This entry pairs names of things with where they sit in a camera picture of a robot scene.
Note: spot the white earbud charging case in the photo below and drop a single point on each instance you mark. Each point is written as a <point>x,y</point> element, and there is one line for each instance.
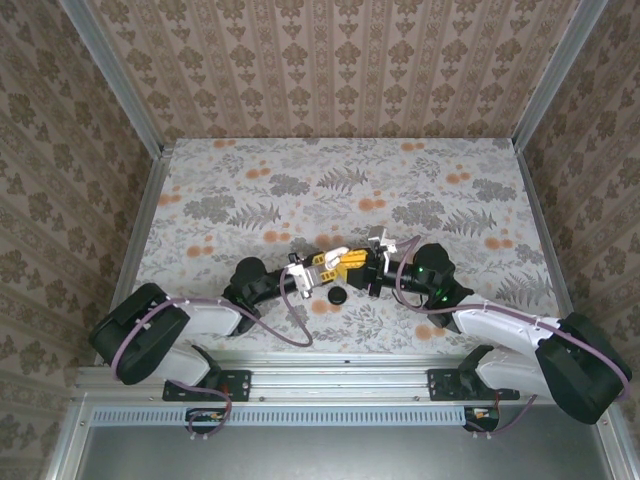
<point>336,257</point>

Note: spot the black round earbud charging case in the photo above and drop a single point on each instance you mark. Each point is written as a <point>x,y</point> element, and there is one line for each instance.
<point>337,296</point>

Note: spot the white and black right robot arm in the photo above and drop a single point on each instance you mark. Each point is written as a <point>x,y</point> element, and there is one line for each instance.
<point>500,325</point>

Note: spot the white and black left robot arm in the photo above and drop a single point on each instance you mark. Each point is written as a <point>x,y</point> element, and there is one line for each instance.
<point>210,317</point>

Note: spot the small black connector board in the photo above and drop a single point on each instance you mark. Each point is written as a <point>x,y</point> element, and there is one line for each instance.
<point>207,417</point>
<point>482,416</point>

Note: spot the grey metal front panel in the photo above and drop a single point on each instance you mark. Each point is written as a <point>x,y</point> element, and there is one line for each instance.
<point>325,455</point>

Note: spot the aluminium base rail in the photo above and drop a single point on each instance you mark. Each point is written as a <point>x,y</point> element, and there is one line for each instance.
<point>340,380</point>

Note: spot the aluminium table side rail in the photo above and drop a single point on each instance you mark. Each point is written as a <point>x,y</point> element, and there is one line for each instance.
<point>537,200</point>
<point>150,200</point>

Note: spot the aluminium frame post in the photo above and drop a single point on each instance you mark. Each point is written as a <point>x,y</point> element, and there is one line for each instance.
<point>118,80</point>
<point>553,80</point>

